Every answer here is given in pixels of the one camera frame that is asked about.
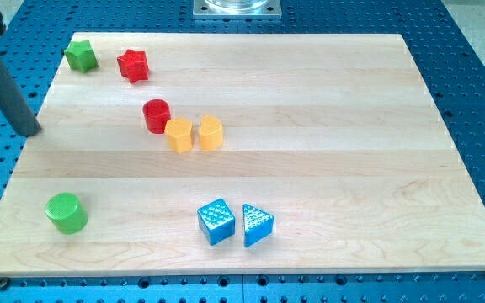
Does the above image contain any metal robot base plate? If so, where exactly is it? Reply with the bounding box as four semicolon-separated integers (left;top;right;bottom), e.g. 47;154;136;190
192;0;282;19

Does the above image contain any left board clamp screw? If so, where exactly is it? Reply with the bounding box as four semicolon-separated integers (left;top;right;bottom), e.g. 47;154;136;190
0;277;10;291

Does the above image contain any red cylinder block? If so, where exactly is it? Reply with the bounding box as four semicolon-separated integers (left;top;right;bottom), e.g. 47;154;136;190
142;99;171;134

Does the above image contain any green star block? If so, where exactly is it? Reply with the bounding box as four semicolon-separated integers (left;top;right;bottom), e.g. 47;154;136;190
64;40;99;73

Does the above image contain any green cylinder block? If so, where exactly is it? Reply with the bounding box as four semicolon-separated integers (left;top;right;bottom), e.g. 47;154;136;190
45;193;88;235

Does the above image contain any yellow heart block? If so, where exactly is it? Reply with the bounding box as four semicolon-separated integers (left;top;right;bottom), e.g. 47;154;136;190
198;115;224;151

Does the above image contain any red star block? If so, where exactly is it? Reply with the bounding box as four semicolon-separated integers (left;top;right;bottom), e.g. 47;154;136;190
117;50;149;83

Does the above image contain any yellow hexagon block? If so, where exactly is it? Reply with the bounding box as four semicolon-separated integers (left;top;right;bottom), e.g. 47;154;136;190
164;117;193;153

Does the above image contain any blue cube block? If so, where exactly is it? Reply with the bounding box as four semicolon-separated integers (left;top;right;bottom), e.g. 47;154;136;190
197;199;236;246

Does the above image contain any light wooden board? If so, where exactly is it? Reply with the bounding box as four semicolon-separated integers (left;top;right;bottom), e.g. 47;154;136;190
0;32;485;277

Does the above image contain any blue triangle block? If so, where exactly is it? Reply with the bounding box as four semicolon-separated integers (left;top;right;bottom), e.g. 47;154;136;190
242;204;274;247

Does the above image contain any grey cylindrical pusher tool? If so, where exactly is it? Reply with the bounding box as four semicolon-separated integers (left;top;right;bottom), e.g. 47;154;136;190
0;57;40;136

